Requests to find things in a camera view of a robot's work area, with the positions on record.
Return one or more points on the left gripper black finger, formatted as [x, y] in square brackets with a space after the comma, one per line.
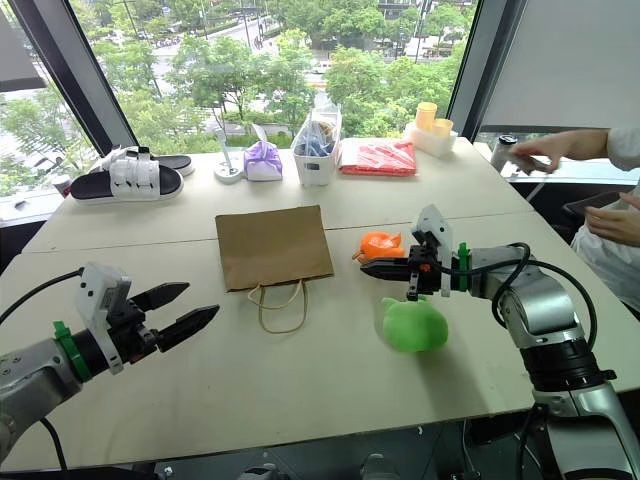
[165, 294]
[190, 325]

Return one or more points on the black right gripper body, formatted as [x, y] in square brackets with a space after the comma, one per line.
[424, 275]

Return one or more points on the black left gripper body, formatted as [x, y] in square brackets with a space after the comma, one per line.
[130, 332]

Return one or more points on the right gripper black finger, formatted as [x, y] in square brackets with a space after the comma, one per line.
[390, 264]
[392, 274]

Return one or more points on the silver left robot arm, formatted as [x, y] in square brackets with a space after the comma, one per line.
[30, 375]

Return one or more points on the person's right forearm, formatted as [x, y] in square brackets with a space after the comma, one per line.
[617, 147]

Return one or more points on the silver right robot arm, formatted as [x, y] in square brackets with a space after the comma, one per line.
[540, 300]

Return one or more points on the red packet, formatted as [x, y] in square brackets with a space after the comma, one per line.
[377, 157]

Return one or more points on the brown paper bag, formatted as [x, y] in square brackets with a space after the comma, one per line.
[272, 247]

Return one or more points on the purple pouch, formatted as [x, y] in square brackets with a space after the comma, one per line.
[262, 162]

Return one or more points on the person's right hand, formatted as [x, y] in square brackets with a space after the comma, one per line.
[547, 150]

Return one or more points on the person's left hand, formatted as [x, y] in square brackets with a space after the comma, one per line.
[617, 222]

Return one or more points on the orange toy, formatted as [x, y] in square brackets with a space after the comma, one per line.
[380, 244]

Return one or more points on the green plush toy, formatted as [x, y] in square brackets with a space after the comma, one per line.
[415, 327]

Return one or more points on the black and white sandal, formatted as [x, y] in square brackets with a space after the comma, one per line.
[175, 162]
[125, 182]

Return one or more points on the white storage bin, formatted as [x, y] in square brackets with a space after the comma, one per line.
[315, 167]

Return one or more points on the white cup holder box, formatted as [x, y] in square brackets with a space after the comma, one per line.
[437, 144]

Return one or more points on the white brush on round stand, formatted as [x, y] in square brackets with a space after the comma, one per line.
[227, 172]

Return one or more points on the short yellow cup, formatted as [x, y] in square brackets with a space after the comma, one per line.
[442, 129]

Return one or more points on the silver metal bottle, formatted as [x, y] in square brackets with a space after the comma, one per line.
[501, 152]

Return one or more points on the blue packets in bin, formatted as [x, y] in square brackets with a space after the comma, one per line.
[310, 142]

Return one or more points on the small red and white cup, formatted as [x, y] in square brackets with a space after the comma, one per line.
[62, 186]

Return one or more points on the tall yellow cup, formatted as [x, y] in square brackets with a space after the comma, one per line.
[426, 117]

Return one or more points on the black tablet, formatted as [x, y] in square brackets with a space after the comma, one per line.
[592, 202]

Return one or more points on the person's white clothing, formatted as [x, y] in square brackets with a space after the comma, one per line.
[610, 270]

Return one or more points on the white roller blind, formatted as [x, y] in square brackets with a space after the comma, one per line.
[565, 65]

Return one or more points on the grey roller blind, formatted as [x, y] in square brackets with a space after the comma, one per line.
[17, 55]

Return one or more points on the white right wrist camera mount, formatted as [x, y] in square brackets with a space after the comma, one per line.
[440, 230]

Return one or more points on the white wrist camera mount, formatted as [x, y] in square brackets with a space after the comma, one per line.
[100, 287]
[440, 230]

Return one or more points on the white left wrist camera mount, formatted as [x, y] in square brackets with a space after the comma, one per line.
[100, 287]

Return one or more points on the black window frame post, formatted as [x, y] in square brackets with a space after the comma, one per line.
[75, 70]
[472, 65]

